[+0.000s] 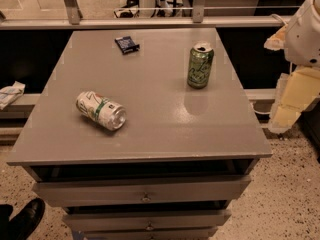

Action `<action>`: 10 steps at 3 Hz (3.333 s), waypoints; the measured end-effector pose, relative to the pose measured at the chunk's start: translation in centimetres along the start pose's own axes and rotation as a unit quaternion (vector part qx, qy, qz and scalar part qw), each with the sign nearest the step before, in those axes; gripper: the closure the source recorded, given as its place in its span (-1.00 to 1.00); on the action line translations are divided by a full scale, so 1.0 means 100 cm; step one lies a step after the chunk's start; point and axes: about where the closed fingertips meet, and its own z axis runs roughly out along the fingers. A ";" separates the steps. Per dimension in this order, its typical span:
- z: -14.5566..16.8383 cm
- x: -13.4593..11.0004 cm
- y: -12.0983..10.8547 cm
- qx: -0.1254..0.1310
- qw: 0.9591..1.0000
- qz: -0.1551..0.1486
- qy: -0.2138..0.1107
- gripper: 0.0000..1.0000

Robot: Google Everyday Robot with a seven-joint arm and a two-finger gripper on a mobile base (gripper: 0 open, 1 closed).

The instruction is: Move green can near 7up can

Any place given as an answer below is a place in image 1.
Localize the white 7up can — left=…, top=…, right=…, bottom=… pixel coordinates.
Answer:
left=76, top=91, right=126, bottom=131

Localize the dark blue snack packet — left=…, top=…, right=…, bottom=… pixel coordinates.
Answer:
left=115, top=36, right=140, bottom=54

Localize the white folded cloth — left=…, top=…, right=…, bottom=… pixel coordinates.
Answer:
left=0, top=81, right=25, bottom=110

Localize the metal railing frame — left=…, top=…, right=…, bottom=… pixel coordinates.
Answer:
left=0, top=0, right=291, bottom=30

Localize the top grey drawer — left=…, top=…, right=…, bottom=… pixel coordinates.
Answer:
left=33, top=175, right=251, bottom=207

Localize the white cable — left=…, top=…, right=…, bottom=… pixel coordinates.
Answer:
left=252, top=101, right=278, bottom=116

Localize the black leather shoe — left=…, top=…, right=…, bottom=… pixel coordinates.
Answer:
left=0, top=198, right=45, bottom=240

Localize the grey drawer cabinet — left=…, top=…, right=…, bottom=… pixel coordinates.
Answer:
left=6, top=27, right=273, bottom=240

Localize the grey drawer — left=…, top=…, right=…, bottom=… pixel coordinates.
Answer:
left=72, top=227, right=217, bottom=240
left=63, top=210, right=231, bottom=232
left=33, top=175, right=251, bottom=207

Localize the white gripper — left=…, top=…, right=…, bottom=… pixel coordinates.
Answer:
left=264, top=0, right=320, bottom=134

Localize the green soda can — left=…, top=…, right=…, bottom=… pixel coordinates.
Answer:
left=187, top=41, right=214, bottom=89

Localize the bottom grey drawer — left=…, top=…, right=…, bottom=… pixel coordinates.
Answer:
left=72, top=227, right=217, bottom=240

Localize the middle grey drawer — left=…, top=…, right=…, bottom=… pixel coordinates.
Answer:
left=63, top=210, right=231, bottom=232

